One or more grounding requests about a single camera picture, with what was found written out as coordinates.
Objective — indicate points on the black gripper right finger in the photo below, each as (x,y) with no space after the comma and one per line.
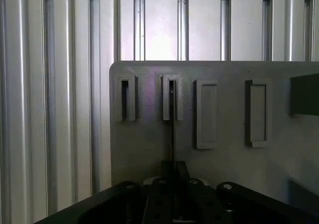
(182,184)

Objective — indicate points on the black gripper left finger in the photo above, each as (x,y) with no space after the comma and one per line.
(159,199)

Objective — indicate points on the grey printed parts rack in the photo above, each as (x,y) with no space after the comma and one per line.
(224,164)

